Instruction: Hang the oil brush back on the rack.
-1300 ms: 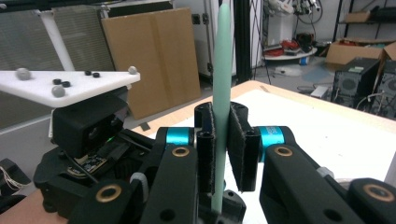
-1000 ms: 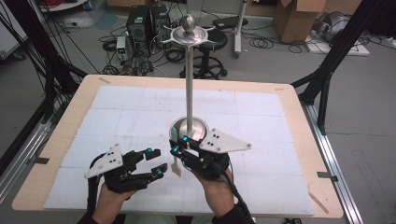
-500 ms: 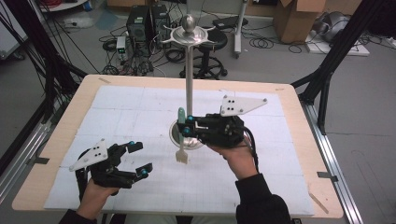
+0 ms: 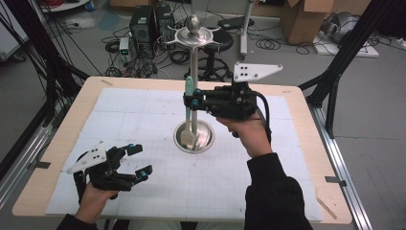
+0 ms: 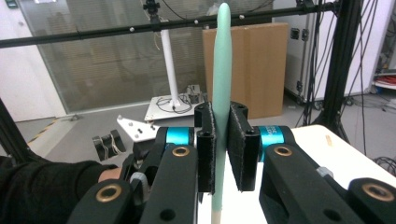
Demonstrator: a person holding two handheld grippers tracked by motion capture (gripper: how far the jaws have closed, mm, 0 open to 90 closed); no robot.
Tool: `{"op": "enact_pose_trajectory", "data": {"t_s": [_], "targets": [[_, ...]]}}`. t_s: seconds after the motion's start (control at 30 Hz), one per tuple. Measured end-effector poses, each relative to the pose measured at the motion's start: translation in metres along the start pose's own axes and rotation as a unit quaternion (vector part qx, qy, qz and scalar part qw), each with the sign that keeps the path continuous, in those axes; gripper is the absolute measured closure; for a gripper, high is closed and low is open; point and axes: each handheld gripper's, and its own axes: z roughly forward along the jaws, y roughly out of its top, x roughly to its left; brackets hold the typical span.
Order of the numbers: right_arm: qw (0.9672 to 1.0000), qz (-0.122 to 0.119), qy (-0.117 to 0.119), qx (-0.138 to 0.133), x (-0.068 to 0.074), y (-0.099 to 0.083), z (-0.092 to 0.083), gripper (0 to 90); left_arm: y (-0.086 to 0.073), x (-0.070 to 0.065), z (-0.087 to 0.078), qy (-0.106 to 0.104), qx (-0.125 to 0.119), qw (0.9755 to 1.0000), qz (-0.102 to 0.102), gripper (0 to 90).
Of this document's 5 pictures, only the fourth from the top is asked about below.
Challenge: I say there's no white box with green light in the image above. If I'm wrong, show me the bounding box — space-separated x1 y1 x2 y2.
118 36 131 63

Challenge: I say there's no open cardboard box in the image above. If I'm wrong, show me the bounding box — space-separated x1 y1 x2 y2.
109 0 155 9

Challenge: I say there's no white grid mat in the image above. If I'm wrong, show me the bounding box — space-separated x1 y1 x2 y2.
44 87 324 222

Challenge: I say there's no black frame post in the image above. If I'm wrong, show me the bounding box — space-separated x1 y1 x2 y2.
0 0 91 129
299 0 397 139

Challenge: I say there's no light desk with white leg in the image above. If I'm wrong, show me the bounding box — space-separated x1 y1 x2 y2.
238 0 256 60

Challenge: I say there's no person's left hand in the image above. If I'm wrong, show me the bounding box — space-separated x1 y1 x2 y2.
75 184 120 225

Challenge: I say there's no black flat case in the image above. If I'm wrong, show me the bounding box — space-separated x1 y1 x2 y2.
217 15 256 31

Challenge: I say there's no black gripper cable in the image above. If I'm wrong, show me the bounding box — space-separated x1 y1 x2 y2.
253 90 273 145
73 170 87 206

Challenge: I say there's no large cardboard box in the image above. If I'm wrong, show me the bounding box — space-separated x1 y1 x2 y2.
280 0 337 46

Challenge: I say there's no round white table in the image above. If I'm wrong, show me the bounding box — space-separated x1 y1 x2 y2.
39 0 94 13

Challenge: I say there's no person's right hand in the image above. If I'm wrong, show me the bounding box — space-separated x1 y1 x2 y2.
215 111 273 159

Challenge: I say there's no metal utensil stand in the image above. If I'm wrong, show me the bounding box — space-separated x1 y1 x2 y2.
165 13 223 155

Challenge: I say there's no white floor board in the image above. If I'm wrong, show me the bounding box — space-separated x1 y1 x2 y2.
312 31 381 59

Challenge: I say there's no aluminium rail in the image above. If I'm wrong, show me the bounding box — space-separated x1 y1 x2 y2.
0 124 55 209
306 101 373 230

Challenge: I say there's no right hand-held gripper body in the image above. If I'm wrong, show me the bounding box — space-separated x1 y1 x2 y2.
200 61 284 122

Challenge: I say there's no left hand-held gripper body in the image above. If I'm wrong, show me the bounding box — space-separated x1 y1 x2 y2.
66 140 137 193

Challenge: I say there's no black stool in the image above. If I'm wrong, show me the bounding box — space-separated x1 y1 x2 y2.
184 30 235 82

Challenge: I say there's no slotted spatula with green handle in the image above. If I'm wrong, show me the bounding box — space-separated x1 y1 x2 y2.
179 75 196 150

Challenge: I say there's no black computer tower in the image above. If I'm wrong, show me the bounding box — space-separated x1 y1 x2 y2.
128 5 158 43
154 4 176 36

